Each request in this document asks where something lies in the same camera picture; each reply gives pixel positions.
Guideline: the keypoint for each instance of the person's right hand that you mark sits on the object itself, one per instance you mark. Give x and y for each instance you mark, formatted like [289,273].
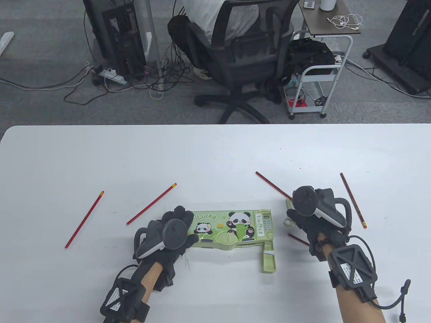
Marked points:
[313,232]

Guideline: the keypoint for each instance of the person's left hand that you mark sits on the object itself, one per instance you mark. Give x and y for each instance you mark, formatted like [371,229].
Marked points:
[183,215]

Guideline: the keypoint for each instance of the green scissors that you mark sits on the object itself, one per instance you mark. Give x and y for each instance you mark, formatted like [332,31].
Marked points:
[288,203]

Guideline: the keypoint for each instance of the green panda pencil case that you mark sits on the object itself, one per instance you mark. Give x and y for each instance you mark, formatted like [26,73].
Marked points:
[235,228]

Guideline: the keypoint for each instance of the person's left forearm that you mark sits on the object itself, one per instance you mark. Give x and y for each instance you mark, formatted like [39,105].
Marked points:
[153,277]

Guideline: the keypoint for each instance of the person's right forearm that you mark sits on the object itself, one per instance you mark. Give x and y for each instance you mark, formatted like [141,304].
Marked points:
[357,309]

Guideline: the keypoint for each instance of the red pencil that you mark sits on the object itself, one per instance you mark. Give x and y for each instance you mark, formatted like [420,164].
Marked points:
[151,203]
[357,210]
[298,239]
[272,185]
[84,220]

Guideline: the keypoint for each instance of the black white hand controller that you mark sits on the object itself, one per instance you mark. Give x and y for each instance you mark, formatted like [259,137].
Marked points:
[174,234]
[303,200]

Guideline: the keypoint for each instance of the small red container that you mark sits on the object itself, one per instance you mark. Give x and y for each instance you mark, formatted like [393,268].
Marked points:
[300,102]

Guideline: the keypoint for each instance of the white rolling cart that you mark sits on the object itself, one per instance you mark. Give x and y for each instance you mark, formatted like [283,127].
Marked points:
[320,78]

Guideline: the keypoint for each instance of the white power strip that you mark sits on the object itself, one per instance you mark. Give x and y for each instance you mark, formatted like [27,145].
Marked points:
[114,76]

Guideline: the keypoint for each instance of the black mesh office chair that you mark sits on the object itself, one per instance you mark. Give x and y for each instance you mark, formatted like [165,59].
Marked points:
[242,67]

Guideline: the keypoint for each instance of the white power adapter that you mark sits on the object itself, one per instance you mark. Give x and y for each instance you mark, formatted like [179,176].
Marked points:
[338,59]

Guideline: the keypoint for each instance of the black bag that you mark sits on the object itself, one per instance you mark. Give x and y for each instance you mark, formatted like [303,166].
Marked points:
[309,54]

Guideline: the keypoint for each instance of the black computer tower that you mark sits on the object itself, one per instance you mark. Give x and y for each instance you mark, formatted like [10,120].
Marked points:
[118,37]

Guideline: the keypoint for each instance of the grey metal desk leg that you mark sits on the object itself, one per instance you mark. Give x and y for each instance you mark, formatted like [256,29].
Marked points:
[150,20]

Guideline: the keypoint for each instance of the brown wooden side table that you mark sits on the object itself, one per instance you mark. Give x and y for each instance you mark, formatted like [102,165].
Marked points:
[323,25]

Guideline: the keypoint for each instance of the black wheeled stand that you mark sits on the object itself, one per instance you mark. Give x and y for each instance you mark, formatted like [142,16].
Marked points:
[407,33]

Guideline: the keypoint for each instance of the white cup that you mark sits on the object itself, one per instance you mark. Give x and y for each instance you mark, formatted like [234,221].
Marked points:
[327,4]

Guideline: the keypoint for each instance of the small grey device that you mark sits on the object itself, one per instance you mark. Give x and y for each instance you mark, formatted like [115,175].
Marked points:
[309,4]

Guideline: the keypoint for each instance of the white table foot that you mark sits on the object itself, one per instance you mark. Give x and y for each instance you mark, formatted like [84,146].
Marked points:
[6,40]

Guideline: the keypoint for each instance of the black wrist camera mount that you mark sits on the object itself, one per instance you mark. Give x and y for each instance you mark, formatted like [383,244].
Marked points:
[353,269]
[124,299]

